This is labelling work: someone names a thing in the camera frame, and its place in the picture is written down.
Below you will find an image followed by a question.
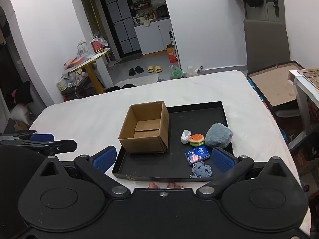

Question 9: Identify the blue denim fabric patch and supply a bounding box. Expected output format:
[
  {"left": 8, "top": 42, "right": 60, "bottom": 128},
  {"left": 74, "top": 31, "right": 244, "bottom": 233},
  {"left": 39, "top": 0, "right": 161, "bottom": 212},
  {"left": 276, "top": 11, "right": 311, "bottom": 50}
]
[{"left": 190, "top": 161, "right": 213, "bottom": 179}]

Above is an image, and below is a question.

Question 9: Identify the grey-blue plush toy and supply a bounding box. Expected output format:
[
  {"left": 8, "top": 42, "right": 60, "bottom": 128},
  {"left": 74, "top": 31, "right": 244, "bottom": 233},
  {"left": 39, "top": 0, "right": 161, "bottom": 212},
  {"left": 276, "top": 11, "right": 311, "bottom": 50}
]
[{"left": 205, "top": 123, "right": 234, "bottom": 149}]

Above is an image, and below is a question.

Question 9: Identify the blue tissue pack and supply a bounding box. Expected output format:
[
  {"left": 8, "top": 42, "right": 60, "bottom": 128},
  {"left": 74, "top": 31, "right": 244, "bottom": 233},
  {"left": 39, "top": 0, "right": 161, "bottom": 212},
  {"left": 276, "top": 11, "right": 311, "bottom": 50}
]
[{"left": 184, "top": 145, "right": 210, "bottom": 166}]

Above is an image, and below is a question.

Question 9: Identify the white small pouch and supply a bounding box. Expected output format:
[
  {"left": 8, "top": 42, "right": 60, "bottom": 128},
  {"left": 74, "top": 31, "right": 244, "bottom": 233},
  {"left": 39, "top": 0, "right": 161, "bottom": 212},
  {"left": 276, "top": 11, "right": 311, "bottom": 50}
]
[{"left": 181, "top": 129, "right": 191, "bottom": 144}]

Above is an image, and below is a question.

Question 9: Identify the brown cardboard box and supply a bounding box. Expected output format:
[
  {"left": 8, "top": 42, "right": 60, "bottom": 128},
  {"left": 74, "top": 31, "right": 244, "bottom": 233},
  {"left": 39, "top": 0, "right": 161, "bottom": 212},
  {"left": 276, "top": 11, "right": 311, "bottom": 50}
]
[{"left": 118, "top": 101, "right": 169, "bottom": 153}]

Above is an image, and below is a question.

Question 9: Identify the black shallow tray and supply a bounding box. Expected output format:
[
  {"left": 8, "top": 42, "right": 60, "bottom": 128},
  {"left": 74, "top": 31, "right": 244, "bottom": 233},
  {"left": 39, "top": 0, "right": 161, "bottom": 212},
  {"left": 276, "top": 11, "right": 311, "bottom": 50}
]
[{"left": 112, "top": 101, "right": 236, "bottom": 182}]

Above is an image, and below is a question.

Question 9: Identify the yellow round side table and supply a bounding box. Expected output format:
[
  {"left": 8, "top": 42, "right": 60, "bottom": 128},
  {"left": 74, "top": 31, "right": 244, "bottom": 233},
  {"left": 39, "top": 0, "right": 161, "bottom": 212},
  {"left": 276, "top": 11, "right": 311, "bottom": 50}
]
[{"left": 62, "top": 48, "right": 111, "bottom": 94}]

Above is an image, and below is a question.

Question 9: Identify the black slipper left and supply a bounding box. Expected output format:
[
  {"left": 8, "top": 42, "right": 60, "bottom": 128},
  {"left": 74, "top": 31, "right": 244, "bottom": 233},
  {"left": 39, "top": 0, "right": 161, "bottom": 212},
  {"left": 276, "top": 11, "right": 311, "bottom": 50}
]
[{"left": 129, "top": 68, "right": 136, "bottom": 77}]

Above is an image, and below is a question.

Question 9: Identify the brown framed board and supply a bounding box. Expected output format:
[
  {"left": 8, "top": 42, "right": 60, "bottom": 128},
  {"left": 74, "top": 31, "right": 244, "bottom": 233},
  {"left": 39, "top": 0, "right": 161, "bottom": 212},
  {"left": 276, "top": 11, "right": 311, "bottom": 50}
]
[{"left": 248, "top": 61, "right": 304, "bottom": 112}]

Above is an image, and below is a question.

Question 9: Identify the clear plastic bag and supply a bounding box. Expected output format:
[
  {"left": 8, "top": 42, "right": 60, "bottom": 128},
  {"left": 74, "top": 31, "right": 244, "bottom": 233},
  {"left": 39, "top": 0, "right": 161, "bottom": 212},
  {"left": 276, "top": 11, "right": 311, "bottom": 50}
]
[{"left": 185, "top": 65, "right": 205, "bottom": 78}]

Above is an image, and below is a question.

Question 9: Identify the clear glass jar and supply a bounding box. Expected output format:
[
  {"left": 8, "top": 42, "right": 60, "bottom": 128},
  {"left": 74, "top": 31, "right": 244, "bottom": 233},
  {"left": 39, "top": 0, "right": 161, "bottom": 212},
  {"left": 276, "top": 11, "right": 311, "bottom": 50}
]
[{"left": 77, "top": 39, "right": 88, "bottom": 56}]

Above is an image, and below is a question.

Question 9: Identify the green plastic bag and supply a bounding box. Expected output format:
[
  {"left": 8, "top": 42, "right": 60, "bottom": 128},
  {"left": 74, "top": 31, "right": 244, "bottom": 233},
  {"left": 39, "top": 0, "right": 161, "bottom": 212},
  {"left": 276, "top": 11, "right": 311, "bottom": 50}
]
[{"left": 170, "top": 65, "right": 184, "bottom": 79}]

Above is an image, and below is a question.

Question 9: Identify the yellow slipper left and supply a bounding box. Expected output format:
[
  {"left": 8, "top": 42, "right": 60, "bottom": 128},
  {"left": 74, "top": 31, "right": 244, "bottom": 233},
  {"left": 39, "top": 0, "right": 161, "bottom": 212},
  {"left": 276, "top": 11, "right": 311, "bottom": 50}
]
[{"left": 147, "top": 65, "right": 154, "bottom": 73}]

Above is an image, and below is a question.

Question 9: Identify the red snack box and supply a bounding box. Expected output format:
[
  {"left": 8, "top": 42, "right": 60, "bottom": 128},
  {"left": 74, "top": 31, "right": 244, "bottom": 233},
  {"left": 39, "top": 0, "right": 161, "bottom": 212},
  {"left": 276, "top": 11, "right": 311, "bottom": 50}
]
[{"left": 90, "top": 39, "right": 104, "bottom": 54}]

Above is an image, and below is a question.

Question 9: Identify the white side desk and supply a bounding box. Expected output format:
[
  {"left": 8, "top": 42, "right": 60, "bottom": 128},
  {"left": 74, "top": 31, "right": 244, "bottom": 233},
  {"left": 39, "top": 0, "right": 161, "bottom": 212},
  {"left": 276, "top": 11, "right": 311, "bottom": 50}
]
[{"left": 288, "top": 70, "right": 318, "bottom": 151}]

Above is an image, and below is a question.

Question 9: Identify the grey upholstered panel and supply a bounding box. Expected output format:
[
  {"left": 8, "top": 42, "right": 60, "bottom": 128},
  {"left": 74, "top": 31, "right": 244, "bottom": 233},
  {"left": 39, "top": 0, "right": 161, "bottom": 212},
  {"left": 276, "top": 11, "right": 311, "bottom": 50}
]
[{"left": 243, "top": 19, "right": 290, "bottom": 73}]

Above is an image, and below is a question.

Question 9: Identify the orange cardboard box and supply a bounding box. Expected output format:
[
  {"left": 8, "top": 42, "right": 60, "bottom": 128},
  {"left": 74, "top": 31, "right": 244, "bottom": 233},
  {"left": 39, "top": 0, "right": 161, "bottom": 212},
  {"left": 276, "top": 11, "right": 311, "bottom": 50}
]
[{"left": 166, "top": 44, "right": 178, "bottom": 63}]

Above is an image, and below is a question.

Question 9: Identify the white kitchen cabinet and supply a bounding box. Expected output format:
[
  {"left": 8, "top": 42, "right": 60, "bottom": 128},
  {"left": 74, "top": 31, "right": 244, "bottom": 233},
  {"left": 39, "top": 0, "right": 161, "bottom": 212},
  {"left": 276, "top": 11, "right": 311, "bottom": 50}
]
[{"left": 135, "top": 18, "right": 172, "bottom": 55}]

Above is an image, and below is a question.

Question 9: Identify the black door handle lock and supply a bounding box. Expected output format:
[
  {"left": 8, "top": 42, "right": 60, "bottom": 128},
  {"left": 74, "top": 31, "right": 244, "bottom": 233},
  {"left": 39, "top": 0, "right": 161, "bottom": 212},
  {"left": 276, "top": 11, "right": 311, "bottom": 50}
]
[{"left": 266, "top": 0, "right": 280, "bottom": 20}]

